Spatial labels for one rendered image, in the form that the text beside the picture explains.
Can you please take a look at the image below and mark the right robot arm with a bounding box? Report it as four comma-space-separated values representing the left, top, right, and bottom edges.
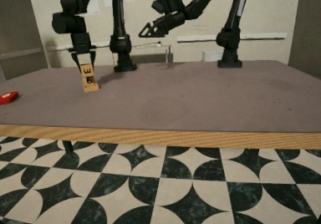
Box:
52, 0, 137, 70

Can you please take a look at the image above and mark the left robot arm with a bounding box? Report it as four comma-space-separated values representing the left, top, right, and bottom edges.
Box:
151, 0, 247, 65

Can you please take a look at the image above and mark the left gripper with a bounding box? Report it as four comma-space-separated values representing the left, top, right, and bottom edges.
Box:
138, 18, 176, 38

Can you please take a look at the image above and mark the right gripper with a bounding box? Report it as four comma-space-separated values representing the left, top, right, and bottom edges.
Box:
69, 45, 97, 73

